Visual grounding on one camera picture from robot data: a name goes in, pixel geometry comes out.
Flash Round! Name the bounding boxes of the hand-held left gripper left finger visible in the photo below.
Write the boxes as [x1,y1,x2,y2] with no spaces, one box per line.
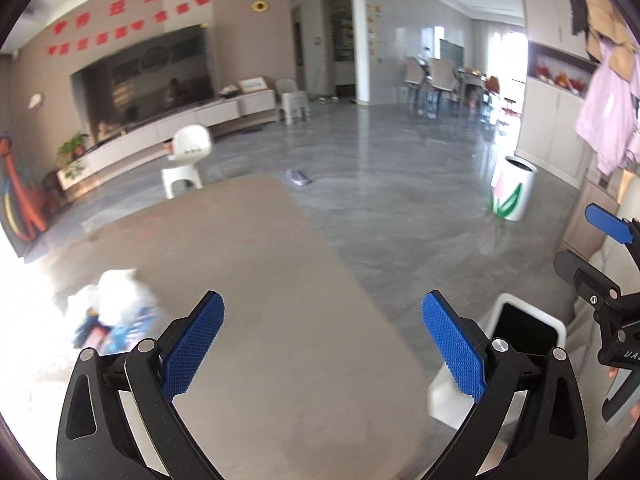
[56,290,226,480]

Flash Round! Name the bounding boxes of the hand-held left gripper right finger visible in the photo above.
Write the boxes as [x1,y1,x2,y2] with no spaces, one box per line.
[422,290,591,480]

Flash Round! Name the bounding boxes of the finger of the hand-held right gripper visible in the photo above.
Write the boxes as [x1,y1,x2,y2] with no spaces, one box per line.
[554,251,623,307]
[585,203,640,247]

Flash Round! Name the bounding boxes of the white bin with black liner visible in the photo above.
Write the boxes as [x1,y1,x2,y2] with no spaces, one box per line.
[429,293,568,432]

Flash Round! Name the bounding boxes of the blue printed snack packet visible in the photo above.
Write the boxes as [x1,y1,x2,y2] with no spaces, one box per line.
[74,305,162,355]

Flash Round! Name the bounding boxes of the white plastic bag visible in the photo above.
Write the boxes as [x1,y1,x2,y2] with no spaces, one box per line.
[70,267,151,313]

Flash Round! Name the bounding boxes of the white bin with tulip print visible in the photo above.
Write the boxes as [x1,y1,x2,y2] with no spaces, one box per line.
[489,156,539,224]

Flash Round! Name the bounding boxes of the pink hanging garment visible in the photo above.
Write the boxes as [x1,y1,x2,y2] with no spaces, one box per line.
[574,50,640,177]

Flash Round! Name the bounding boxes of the white round-back stool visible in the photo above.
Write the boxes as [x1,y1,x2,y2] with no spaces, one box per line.
[161,125,214,200]

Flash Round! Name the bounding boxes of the dining table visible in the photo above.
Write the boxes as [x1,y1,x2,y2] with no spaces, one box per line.
[452,66,488,106]

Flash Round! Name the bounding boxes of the long white TV cabinet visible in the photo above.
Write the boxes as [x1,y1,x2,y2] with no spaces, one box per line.
[56,90,279,192]

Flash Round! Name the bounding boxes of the grey dining chair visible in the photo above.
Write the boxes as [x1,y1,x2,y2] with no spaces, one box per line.
[427,58,458,120]
[403,56,430,106]

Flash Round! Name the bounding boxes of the green potted plant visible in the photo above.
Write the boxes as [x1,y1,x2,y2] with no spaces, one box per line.
[56,132,92,181]

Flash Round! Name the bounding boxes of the stacked grey plastic stools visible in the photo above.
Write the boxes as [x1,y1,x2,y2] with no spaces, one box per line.
[276,79,312,126]

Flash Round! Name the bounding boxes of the large black television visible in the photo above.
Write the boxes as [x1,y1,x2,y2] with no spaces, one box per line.
[70,25,215,137]

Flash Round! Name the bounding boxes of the beige wall cabinet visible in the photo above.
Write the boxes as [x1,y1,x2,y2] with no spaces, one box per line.
[514,0,603,190]

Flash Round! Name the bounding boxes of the red paper wall banner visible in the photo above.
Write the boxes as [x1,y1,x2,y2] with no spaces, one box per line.
[46,0,246,57]

